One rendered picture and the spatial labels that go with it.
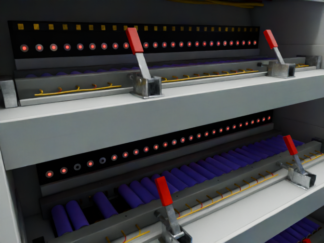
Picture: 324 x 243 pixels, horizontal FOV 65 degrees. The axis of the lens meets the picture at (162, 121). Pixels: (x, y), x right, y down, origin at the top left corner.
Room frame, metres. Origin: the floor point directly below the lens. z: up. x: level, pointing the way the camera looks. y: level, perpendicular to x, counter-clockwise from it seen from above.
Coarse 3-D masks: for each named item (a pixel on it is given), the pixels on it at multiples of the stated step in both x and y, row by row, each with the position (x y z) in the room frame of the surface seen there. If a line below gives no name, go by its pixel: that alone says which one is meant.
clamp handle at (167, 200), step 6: (156, 180) 0.32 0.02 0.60; (162, 180) 0.32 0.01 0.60; (156, 186) 0.32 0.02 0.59; (162, 186) 0.32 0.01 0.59; (162, 192) 0.31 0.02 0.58; (168, 192) 0.32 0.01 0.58; (162, 198) 0.31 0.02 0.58; (168, 198) 0.31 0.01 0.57; (162, 204) 0.31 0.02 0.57; (168, 204) 0.31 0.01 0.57; (168, 210) 0.31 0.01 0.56; (168, 216) 0.31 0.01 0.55; (174, 216) 0.31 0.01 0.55; (174, 222) 0.31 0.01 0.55; (174, 228) 0.31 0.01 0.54; (174, 234) 0.30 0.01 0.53
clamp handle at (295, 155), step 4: (284, 136) 0.45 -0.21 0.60; (288, 136) 0.45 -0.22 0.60; (284, 140) 0.45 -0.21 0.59; (288, 140) 0.45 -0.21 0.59; (292, 140) 0.45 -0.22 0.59; (288, 144) 0.45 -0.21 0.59; (292, 144) 0.45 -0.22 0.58; (288, 148) 0.45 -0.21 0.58; (292, 148) 0.45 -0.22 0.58; (292, 152) 0.44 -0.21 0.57; (296, 152) 0.45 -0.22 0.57; (296, 156) 0.45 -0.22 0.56; (296, 160) 0.44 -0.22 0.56; (300, 164) 0.44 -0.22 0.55; (300, 168) 0.44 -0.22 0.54; (300, 172) 0.44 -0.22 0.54; (304, 172) 0.44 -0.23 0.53
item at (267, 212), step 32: (256, 128) 0.61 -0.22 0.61; (288, 128) 0.64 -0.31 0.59; (320, 128) 0.58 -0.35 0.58; (160, 160) 0.48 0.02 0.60; (256, 192) 0.42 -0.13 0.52; (288, 192) 0.42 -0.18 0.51; (320, 192) 0.44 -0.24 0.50; (32, 224) 0.36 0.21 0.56; (160, 224) 0.35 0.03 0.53; (192, 224) 0.35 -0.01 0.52; (224, 224) 0.35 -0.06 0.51; (256, 224) 0.35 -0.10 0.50; (288, 224) 0.40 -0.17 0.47
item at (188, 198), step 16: (304, 144) 0.55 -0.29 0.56; (320, 144) 0.56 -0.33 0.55; (272, 160) 0.48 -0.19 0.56; (288, 160) 0.50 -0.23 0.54; (304, 160) 0.51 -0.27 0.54; (224, 176) 0.43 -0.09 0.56; (240, 176) 0.43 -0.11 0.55; (256, 176) 0.46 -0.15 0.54; (272, 176) 0.45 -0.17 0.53; (176, 192) 0.38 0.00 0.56; (192, 192) 0.38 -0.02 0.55; (208, 192) 0.40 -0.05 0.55; (224, 192) 0.42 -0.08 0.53; (144, 208) 0.35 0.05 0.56; (160, 208) 0.35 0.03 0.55; (176, 208) 0.37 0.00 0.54; (96, 224) 0.32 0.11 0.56; (112, 224) 0.32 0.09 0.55; (128, 224) 0.33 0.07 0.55; (144, 224) 0.34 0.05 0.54; (64, 240) 0.29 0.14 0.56; (80, 240) 0.30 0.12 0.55; (96, 240) 0.31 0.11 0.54; (112, 240) 0.32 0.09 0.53; (128, 240) 0.31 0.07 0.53
